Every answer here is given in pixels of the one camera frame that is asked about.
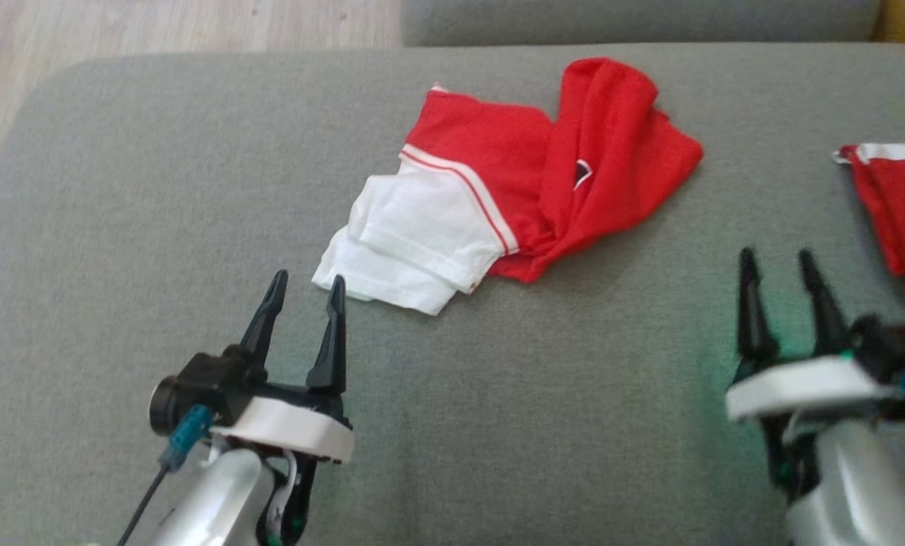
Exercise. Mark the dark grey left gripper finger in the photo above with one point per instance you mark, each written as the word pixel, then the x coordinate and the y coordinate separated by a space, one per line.
pixel 332 356
pixel 266 326

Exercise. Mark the white band right gripper body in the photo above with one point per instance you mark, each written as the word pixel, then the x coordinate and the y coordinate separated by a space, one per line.
pixel 801 387

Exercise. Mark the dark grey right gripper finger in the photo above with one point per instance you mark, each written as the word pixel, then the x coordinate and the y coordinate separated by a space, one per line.
pixel 754 318
pixel 825 318

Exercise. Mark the white band left gripper body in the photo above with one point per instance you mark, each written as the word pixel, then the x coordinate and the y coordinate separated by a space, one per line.
pixel 293 428

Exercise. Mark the red and white jersey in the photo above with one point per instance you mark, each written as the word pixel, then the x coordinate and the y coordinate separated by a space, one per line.
pixel 900 205

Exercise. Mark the red jersey shirt white sleeves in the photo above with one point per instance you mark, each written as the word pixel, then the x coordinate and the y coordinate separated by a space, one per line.
pixel 498 152

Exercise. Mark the large grey sofa seat cushion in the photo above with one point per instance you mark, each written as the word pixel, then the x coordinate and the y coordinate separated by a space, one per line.
pixel 498 417

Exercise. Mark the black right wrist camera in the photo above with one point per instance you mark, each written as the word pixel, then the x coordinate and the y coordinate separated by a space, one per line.
pixel 884 345

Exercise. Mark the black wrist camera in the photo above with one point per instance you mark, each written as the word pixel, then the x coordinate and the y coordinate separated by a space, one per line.
pixel 884 345
pixel 202 387

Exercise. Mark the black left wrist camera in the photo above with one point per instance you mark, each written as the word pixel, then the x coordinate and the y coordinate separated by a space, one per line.
pixel 202 387

